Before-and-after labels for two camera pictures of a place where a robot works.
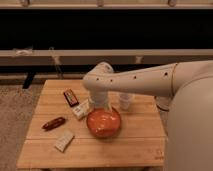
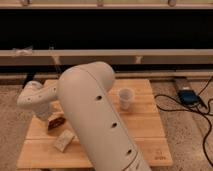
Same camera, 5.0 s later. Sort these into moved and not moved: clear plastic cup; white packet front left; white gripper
Moved: white gripper
Not moved: white packet front left; clear plastic cup
